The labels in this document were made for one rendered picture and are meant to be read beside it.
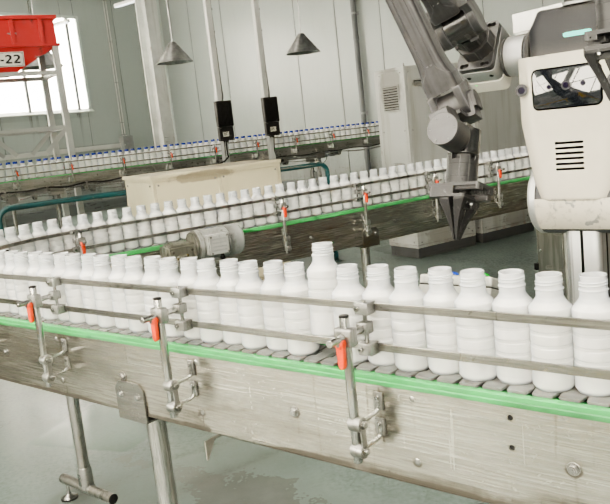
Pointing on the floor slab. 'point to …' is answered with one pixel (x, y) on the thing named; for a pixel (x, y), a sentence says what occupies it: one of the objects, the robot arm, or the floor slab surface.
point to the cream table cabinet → (201, 184)
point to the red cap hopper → (26, 38)
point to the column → (158, 91)
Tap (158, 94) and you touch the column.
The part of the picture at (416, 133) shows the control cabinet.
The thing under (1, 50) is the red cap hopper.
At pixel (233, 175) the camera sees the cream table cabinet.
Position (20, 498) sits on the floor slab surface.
